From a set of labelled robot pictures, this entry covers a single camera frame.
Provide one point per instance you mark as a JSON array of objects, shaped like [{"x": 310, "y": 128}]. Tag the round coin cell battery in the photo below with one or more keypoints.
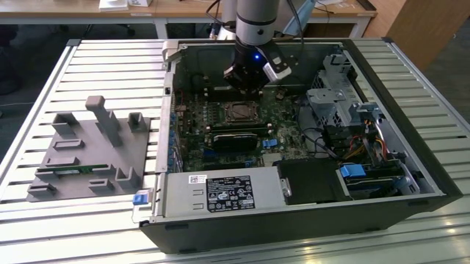
[{"x": 279, "y": 93}]

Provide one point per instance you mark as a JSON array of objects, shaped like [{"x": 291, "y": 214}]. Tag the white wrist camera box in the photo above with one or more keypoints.
[{"x": 275, "y": 71}]

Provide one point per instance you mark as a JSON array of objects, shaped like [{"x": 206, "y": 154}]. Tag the green motherboard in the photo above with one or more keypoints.
[{"x": 286, "y": 129}]

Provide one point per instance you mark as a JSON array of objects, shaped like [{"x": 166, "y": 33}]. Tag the green RAM stick with label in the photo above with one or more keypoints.
[{"x": 88, "y": 168}]

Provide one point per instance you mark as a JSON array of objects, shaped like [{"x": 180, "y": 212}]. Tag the wooden cabinet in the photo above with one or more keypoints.
[{"x": 422, "y": 27}]

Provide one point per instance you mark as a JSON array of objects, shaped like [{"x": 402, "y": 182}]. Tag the small silver heatsink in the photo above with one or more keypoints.
[{"x": 271, "y": 159}]

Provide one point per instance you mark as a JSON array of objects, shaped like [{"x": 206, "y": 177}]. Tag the blue board connector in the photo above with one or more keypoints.
[{"x": 268, "y": 143}]

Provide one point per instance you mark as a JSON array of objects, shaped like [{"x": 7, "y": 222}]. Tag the white box with black print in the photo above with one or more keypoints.
[{"x": 140, "y": 2}]

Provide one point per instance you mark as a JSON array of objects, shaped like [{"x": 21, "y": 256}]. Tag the silver metal drive cage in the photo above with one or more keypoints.
[{"x": 324, "y": 96}]

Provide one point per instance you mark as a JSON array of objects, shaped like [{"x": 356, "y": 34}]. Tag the silver power supply unit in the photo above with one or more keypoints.
[{"x": 183, "y": 192}]

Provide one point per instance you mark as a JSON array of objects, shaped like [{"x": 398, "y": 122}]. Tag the blue disk carrier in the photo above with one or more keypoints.
[{"x": 352, "y": 170}]

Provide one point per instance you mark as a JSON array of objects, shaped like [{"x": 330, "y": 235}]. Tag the blue case latch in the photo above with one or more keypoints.
[{"x": 139, "y": 199}]

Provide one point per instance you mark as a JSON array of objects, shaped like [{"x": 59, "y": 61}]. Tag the grey parts rack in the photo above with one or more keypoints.
[{"x": 91, "y": 165}]

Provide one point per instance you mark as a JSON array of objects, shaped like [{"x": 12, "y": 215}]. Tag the CPU socket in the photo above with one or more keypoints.
[{"x": 224, "y": 118}]

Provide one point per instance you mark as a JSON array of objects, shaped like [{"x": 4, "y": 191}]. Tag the wooden desk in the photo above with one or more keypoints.
[{"x": 55, "y": 12}]

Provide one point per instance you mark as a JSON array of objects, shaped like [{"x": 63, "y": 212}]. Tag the black graphics card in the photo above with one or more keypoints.
[{"x": 235, "y": 143}]

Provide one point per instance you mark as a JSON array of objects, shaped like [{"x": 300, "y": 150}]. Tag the plain white box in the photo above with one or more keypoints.
[{"x": 113, "y": 5}]

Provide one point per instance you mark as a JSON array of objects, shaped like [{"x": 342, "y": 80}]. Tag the black open PC case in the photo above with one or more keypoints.
[{"x": 256, "y": 236}]

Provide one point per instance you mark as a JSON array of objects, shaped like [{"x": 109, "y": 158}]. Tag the installed RAM stick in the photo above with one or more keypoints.
[{"x": 238, "y": 129}]

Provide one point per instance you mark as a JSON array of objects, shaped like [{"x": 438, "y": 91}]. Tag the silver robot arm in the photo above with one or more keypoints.
[{"x": 256, "y": 24}]

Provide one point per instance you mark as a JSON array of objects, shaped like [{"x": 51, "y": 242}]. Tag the pale blue teach pendant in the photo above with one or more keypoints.
[{"x": 307, "y": 12}]

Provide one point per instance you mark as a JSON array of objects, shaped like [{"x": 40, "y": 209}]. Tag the black plastic shroud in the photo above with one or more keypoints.
[{"x": 311, "y": 181}]

